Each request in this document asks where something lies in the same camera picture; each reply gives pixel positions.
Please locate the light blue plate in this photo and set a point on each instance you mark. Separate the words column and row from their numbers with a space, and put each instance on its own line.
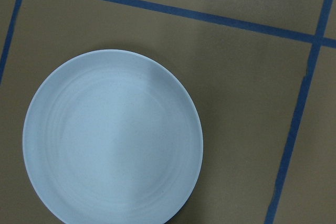
column 111, row 136

